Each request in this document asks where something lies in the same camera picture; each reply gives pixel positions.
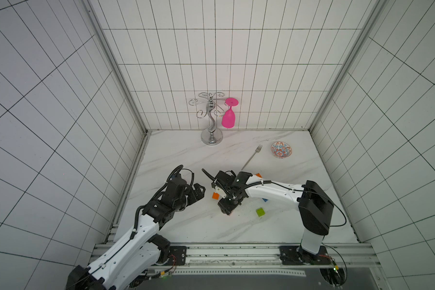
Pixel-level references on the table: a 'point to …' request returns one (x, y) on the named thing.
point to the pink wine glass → (228, 120)
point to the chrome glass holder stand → (211, 136)
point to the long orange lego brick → (259, 175)
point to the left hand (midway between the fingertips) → (196, 196)
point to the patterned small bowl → (281, 150)
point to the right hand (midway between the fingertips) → (225, 201)
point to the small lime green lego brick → (260, 211)
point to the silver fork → (258, 148)
